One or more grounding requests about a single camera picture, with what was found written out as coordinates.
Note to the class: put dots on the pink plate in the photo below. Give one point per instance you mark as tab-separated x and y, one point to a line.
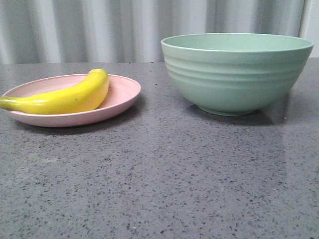
122	94

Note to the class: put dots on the green ribbed bowl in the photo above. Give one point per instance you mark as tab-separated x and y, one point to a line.
234	74

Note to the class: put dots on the yellow banana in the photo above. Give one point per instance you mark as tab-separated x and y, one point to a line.
86	95

